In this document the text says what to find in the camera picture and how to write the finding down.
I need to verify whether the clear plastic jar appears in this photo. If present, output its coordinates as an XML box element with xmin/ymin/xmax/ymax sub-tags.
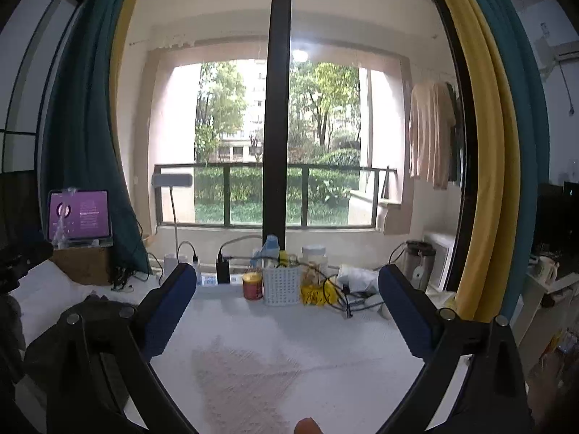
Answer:
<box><xmin>301</xmin><ymin>245</ymin><xmax>329</xmax><ymax>276</ymax></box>

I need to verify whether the white plastic bag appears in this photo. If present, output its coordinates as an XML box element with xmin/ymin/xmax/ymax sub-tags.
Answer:
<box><xmin>337</xmin><ymin>264</ymin><xmax>381</xmax><ymax>294</ymax></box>

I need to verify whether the black cable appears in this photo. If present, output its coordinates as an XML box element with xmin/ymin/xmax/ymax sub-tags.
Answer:
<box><xmin>308</xmin><ymin>262</ymin><xmax>363</xmax><ymax>319</ymax></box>

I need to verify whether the white box appliance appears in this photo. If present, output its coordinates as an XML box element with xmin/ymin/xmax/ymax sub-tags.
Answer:
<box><xmin>423</xmin><ymin>231</ymin><xmax>455</xmax><ymax>290</ymax></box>

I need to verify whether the yellow snack bag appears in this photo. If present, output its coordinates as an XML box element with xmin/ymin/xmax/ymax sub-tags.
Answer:
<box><xmin>301</xmin><ymin>280</ymin><xmax>340</xmax><ymax>307</ymax></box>

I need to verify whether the yellow curtain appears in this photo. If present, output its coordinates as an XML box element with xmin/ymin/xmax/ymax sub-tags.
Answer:
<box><xmin>109</xmin><ymin>0</ymin><xmax>152</xmax><ymax>218</ymax></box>
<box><xmin>425</xmin><ymin>0</ymin><xmax>521</xmax><ymax>322</ymax></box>

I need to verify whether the white electric kettle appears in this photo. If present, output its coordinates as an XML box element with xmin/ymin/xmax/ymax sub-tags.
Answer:
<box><xmin>531</xmin><ymin>255</ymin><xmax>562</xmax><ymax>281</ymax></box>

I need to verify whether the white side desk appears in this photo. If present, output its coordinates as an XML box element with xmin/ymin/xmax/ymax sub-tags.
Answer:
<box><xmin>511</xmin><ymin>271</ymin><xmax>579</xmax><ymax>362</ymax></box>

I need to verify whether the black balcony railing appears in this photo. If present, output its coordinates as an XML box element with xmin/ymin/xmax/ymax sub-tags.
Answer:
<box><xmin>154</xmin><ymin>163</ymin><xmax>399</xmax><ymax>229</ymax></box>

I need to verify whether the olive grey garment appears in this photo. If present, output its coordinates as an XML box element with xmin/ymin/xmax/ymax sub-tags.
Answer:
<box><xmin>20</xmin><ymin>294</ymin><xmax>136</xmax><ymax>412</ymax></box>

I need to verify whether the blue and white bottle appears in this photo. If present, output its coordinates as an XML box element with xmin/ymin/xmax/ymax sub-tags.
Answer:
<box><xmin>262</xmin><ymin>234</ymin><xmax>279</xmax><ymax>269</ymax></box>

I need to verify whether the teal curtain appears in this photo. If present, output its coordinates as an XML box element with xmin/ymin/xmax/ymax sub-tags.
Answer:
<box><xmin>38</xmin><ymin>0</ymin><xmax>152</xmax><ymax>274</ymax></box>
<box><xmin>452</xmin><ymin>0</ymin><xmax>553</xmax><ymax>322</ymax></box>

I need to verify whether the white textured table cover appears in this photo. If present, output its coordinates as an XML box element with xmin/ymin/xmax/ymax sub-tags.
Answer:
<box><xmin>9</xmin><ymin>260</ymin><xmax>480</xmax><ymax>434</ymax></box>

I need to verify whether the cardboard box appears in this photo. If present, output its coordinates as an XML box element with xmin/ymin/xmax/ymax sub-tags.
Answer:
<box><xmin>52</xmin><ymin>239</ymin><xmax>115</xmax><ymax>286</ymax></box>

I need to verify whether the white perforated basket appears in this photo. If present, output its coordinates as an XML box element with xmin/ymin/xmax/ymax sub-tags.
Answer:
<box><xmin>263</xmin><ymin>266</ymin><xmax>303</xmax><ymax>306</ymax></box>

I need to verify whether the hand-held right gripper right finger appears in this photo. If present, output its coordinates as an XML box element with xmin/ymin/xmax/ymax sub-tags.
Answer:
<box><xmin>377</xmin><ymin>263</ymin><xmax>530</xmax><ymax>434</ymax></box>

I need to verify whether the grey metal appliance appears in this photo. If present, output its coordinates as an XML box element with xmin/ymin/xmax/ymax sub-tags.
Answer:
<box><xmin>405</xmin><ymin>241</ymin><xmax>437</xmax><ymax>291</ymax></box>

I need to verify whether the tablet with purple screen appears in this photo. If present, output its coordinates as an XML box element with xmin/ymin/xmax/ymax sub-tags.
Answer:
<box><xmin>47</xmin><ymin>189</ymin><xmax>114</xmax><ymax>242</ymax></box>

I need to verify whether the white air conditioner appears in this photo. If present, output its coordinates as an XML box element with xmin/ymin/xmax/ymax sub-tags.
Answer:
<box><xmin>534</xmin><ymin>38</ymin><xmax>579</xmax><ymax>73</ymax></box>

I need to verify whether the black window frame post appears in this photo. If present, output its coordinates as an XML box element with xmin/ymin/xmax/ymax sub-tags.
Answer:
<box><xmin>262</xmin><ymin>0</ymin><xmax>295</xmax><ymax>254</ymax></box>

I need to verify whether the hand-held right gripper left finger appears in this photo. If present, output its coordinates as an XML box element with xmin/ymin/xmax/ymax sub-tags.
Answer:
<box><xmin>45</xmin><ymin>261</ymin><xmax>200</xmax><ymax>434</ymax></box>

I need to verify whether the black monitor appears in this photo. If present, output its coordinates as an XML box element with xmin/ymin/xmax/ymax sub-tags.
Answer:
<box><xmin>534</xmin><ymin>181</ymin><xmax>579</xmax><ymax>258</ymax></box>

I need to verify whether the white desk lamp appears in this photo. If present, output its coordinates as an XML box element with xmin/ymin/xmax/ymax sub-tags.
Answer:
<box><xmin>151</xmin><ymin>173</ymin><xmax>194</xmax><ymax>263</ymax></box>

